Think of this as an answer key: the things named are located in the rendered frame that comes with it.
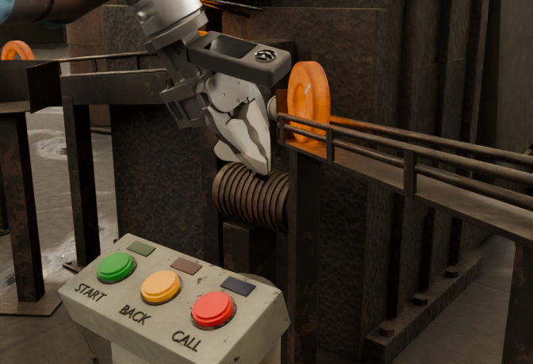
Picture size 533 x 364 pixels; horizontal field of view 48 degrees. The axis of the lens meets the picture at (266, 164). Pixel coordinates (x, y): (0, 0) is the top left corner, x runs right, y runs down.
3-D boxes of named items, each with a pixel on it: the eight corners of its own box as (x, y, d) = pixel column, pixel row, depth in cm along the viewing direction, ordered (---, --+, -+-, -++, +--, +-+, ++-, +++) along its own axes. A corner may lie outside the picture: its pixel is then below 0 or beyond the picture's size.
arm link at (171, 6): (198, -32, 69) (151, -6, 63) (217, 5, 70) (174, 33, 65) (160, -11, 74) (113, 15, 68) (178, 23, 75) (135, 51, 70)
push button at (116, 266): (120, 258, 70) (115, 247, 69) (143, 268, 68) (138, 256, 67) (94, 281, 67) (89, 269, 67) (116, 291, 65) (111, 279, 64)
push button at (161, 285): (164, 277, 65) (159, 264, 64) (189, 287, 63) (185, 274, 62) (138, 300, 63) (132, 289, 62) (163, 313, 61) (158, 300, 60)
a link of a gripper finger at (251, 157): (241, 176, 79) (208, 117, 76) (274, 171, 75) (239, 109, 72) (228, 189, 77) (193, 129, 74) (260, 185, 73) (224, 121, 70)
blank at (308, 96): (312, 155, 117) (296, 157, 116) (297, 86, 123) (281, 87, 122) (338, 120, 103) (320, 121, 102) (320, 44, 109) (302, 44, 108)
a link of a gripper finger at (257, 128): (254, 163, 81) (222, 105, 78) (286, 159, 77) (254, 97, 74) (241, 176, 79) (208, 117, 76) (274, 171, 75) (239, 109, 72)
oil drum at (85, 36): (120, 109, 497) (113, -2, 473) (169, 117, 461) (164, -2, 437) (57, 120, 452) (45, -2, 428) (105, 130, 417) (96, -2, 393)
